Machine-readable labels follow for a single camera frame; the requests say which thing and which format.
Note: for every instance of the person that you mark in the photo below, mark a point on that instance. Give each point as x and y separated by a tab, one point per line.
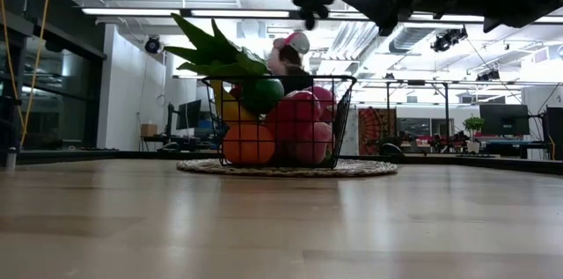
290	56

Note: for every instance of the yellow banana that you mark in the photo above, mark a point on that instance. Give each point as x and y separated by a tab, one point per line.
228	109

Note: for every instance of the green potted plant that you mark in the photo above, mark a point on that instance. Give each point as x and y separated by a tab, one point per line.
474	123

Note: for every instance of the black computer monitor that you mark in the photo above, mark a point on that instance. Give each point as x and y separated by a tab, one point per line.
189	114
503	119
555	131

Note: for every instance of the round green fruit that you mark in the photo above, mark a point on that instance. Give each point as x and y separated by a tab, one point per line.
264	94

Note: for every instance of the brown cardboard box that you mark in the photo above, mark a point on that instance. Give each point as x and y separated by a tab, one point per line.
149	129

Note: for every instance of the silver ventilation duct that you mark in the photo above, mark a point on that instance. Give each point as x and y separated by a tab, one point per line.
404	39

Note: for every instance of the pink dragon fruit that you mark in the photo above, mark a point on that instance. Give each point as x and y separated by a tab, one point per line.
325	98

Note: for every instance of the red yellow mango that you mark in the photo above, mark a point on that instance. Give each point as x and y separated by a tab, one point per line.
292	112

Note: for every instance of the pink peach fruit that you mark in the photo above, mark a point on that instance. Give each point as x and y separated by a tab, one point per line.
312	144

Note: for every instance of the black ceiling spotlight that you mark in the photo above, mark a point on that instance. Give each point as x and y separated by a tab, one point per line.
152	45

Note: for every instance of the green corn husk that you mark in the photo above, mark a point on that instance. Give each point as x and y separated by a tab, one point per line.
215	56

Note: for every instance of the black frame post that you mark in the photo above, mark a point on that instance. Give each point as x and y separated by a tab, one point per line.
11	107

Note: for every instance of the red patterned wall hanging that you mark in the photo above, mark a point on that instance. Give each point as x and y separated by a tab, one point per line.
382	127

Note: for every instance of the black spotlight cluster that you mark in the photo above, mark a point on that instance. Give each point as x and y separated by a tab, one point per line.
488	75
446	40

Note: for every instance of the round woven placemat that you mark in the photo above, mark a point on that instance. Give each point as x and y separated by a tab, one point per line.
374	168

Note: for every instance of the black desk stand frame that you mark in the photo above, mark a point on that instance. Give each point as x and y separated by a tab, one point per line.
446	107

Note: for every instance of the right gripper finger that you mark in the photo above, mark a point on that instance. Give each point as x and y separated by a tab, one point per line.
374	4

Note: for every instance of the black overhead light beam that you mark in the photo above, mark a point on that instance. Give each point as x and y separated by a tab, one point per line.
185	12

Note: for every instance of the orange fruit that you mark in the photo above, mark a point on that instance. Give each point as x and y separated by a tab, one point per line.
248	144

